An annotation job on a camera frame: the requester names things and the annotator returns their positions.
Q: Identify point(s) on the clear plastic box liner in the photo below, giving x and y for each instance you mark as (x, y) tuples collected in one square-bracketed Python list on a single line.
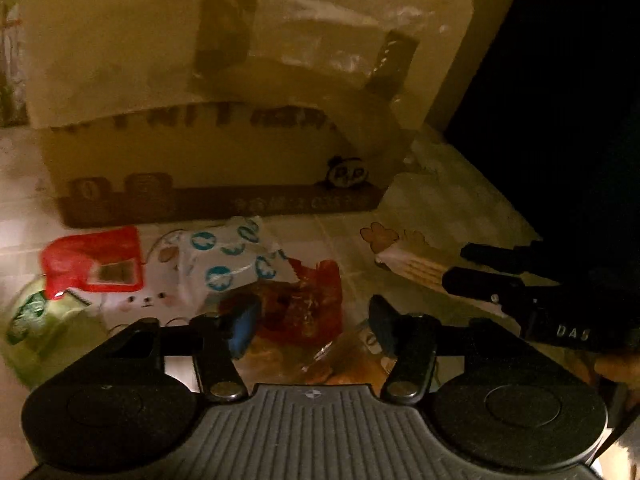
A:
[(325, 45)]

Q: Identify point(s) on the red transparent snack packet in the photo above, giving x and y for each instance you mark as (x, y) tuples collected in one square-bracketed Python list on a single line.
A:
[(305, 305)]

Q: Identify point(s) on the bright green snack packet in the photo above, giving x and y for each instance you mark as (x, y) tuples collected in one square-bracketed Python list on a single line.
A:
[(45, 342)]

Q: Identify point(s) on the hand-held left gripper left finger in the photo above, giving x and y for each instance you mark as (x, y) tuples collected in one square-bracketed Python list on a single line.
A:
[(245, 325)]

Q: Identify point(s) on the clear packet of brown snacks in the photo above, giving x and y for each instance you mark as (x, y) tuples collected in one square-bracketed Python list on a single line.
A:
[(342, 360)]

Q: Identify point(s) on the brown cardboard box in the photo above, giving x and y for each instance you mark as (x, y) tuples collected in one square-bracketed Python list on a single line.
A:
[(200, 160)]

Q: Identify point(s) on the white packet with blue circles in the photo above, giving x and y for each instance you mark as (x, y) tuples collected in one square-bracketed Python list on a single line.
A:
[(225, 252)]

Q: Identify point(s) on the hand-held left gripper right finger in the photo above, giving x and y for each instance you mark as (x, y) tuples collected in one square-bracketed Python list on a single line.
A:
[(382, 322)]

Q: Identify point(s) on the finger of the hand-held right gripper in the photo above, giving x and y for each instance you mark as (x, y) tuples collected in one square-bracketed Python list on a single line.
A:
[(500, 259), (480, 286)]

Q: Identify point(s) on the person's right hand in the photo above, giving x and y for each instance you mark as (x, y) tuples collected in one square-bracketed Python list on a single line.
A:
[(617, 370)]

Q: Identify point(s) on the striped brown white snack packet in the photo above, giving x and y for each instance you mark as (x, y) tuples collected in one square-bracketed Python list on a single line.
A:
[(415, 266)]

